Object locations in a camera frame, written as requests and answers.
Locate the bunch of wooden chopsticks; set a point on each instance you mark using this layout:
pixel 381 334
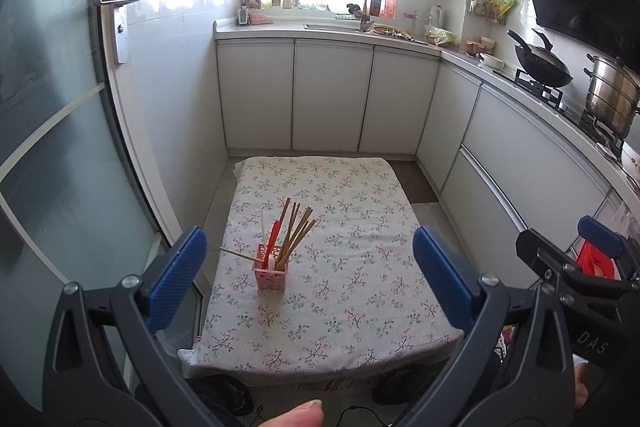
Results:
pixel 295 234

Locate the steel kitchen sink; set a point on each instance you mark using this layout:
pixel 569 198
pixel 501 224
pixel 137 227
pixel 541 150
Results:
pixel 330 27

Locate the bag of green vegetables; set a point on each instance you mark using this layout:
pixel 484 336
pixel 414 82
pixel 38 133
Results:
pixel 441 37

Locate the white plastic spoon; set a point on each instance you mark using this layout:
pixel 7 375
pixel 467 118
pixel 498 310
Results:
pixel 263 232

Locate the red plastic bag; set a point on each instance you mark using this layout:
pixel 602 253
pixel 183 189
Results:
pixel 592 257

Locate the black wok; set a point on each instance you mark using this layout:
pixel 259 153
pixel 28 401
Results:
pixel 542 74

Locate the frosted glass door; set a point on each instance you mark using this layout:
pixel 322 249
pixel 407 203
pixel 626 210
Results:
pixel 50 132

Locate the red bottle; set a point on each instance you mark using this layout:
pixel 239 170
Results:
pixel 390 4

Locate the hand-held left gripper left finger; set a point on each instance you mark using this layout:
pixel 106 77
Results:
pixel 175 282

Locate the wall spice rack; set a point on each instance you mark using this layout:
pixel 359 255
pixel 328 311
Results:
pixel 482 12

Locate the dark bundle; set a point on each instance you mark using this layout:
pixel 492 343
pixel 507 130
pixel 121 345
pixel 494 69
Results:
pixel 220 394

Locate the white cabinet door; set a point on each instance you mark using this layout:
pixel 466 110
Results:
pixel 255 94
pixel 447 127
pixel 400 102
pixel 332 94

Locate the curved steel faucet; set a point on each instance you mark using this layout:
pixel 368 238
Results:
pixel 365 7

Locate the red plastic spoon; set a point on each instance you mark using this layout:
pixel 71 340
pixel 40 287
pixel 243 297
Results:
pixel 273 237

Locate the black gas stove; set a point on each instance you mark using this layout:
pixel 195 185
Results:
pixel 550 94

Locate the person's right hand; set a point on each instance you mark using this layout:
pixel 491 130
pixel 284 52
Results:
pixel 581 387

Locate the dark bottle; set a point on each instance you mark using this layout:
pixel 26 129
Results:
pixel 375 5

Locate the row of small jars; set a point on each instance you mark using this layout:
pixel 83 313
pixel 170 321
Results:
pixel 285 2

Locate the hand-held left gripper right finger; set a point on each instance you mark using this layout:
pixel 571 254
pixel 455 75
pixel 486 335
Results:
pixel 442 282

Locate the floral tablecloth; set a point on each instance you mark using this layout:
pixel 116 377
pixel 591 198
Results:
pixel 350 267

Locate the white bowl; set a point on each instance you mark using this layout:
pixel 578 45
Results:
pixel 491 61

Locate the white jug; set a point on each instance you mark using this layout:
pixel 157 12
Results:
pixel 436 17

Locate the white cabinet drawer front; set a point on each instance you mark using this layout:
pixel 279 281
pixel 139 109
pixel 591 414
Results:
pixel 485 227
pixel 530 157

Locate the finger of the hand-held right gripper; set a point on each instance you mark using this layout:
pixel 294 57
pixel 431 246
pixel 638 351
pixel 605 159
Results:
pixel 602 247
pixel 537 254

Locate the plate of food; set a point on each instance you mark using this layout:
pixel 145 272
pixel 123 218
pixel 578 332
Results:
pixel 392 32

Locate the steel steamer pot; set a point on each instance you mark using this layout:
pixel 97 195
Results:
pixel 612 97

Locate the yellow snack packet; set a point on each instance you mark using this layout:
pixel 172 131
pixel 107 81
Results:
pixel 501 2

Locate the white cutlery drainer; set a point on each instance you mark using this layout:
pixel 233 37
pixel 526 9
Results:
pixel 243 17

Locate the pink cup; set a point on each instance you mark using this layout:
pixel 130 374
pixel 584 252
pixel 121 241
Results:
pixel 256 18

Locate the grey wok lid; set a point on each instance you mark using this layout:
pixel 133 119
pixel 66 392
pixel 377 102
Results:
pixel 545 56

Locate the pink perforated utensil holder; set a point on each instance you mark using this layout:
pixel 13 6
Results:
pixel 272 279

